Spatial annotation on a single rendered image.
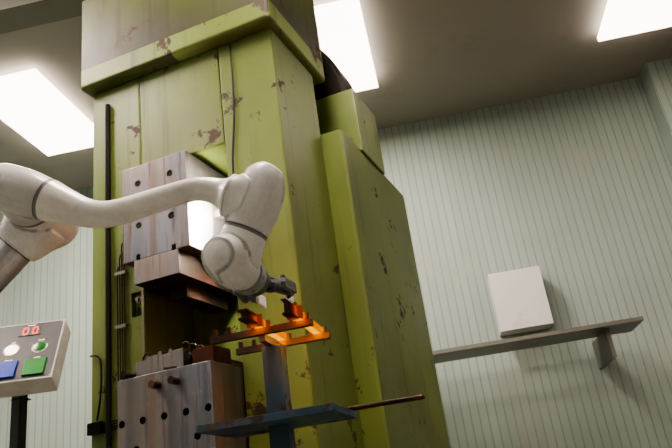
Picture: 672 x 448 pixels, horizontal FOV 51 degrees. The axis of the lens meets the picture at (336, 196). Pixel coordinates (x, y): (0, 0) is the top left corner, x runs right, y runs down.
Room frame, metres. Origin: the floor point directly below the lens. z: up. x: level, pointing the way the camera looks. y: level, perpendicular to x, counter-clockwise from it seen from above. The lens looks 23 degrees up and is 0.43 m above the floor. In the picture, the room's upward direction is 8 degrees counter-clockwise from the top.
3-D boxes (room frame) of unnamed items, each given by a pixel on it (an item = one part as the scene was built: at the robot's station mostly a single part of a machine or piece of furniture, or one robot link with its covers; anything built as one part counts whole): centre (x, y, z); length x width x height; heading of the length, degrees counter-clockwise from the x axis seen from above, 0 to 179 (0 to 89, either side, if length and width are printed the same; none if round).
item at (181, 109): (2.79, 0.54, 2.06); 0.44 x 0.41 x 0.47; 160
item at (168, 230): (2.65, 0.59, 1.56); 0.42 x 0.39 x 0.40; 160
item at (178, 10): (2.81, 0.53, 2.60); 0.99 x 0.60 x 0.60; 70
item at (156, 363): (2.67, 0.63, 0.96); 0.42 x 0.20 x 0.09; 160
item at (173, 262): (2.67, 0.63, 1.32); 0.42 x 0.20 x 0.10; 160
